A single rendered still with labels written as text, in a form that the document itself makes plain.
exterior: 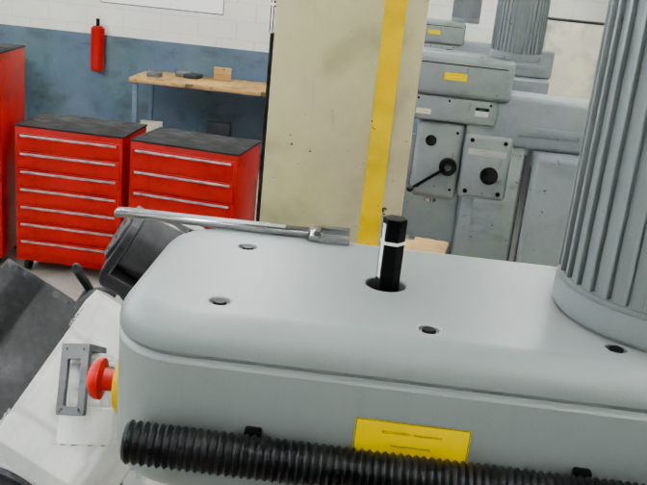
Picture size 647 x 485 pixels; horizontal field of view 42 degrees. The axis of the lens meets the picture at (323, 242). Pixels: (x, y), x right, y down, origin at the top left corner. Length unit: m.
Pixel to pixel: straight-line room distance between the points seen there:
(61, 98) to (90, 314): 9.33
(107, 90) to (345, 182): 7.93
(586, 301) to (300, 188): 1.85
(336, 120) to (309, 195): 0.24
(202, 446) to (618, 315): 0.34
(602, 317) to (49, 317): 0.76
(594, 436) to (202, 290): 0.33
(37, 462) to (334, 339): 0.64
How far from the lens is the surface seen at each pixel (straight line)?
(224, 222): 0.88
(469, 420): 0.68
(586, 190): 0.75
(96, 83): 10.33
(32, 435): 1.22
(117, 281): 1.24
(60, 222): 5.94
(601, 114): 0.73
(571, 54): 9.07
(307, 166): 2.51
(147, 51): 10.12
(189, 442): 0.67
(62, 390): 1.09
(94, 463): 1.21
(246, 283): 0.74
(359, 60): 2.46
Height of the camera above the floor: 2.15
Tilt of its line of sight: 18 degrees down
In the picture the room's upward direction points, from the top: 6 degrees clockwise
